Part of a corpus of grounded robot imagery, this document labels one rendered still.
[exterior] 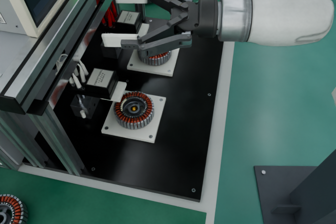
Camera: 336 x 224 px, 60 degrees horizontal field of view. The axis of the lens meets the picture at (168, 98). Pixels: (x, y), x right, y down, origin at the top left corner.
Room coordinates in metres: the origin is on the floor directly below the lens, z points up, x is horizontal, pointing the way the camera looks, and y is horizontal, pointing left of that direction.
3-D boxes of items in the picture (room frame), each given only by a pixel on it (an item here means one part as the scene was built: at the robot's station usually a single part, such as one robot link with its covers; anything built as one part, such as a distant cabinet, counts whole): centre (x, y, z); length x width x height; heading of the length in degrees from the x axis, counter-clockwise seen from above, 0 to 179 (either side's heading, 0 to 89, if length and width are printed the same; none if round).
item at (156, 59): (0.69, 0.04, 0.80); 0.11 x 0.11 x 0.04
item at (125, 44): (0.40, 0.06, 1.10); 0.05 x 0.03 x 0.01; 86
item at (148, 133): (0.46, 0.10, 0.78); 0.15 x 0.15 x 0.01; 78
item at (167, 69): (0.69, 0.04, 0.78); 0.15 x 0.15 x 0.01; 78
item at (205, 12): (0.47, -0.05, 1.11); 0.09 x 0.08 x 0.07; 86
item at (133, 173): (0.58, 0.08, 0.76); 0.64 x 0.47 x 0.02; 168
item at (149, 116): (0.46, 0.09, 0.80); 0.11 x 0.11 x 0.04
